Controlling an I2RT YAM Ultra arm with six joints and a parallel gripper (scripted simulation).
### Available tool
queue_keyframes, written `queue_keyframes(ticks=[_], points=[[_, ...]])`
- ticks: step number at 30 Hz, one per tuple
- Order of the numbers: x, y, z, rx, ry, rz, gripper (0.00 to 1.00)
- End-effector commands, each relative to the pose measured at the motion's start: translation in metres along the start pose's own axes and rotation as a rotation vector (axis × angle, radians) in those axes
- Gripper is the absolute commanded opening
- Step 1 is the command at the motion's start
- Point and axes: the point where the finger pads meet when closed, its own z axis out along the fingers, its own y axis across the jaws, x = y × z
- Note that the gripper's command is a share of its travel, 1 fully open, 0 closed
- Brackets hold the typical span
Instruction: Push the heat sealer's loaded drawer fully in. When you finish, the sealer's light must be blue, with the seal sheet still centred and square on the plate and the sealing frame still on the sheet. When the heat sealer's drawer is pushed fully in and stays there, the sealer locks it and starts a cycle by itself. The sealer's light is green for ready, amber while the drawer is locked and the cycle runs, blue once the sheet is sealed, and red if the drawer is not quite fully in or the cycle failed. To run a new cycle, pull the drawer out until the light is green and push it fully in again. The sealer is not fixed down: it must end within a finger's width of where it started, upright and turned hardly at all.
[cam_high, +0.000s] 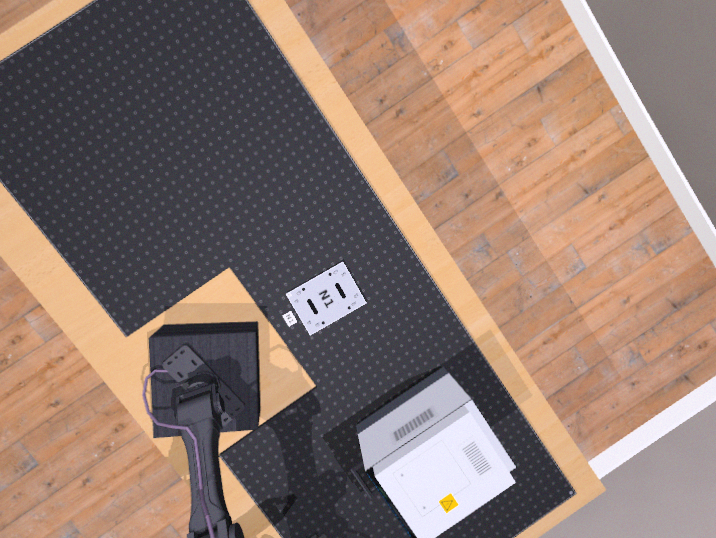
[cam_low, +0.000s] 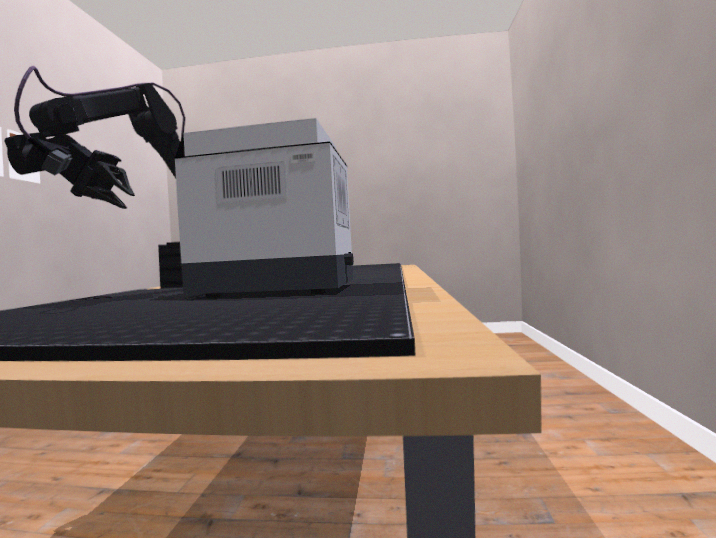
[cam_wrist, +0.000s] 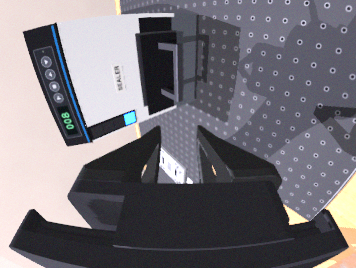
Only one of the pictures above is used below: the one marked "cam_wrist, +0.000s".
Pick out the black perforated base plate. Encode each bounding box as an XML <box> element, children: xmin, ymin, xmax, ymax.
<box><xmin>119</xmin><ymin>0</ymin><xmax>356</xmax><ymax>221</ymax></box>

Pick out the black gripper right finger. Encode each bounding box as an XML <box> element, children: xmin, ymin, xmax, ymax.
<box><xmin>196</xmin><ymin>125</ymin><xmax>282</xmax><ymax>190</ymax></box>

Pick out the grey heat sealer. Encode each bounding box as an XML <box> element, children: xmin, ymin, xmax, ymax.
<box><xmin>23</xmin><ymin>13</ymin><xmax>197</xmax><ymax>147</ymax></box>

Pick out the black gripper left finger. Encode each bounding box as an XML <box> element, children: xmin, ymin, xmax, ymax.
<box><xmin>76</xmin><ymin>126</ymin><xmax>161</xmax><ymax>183</ymax></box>

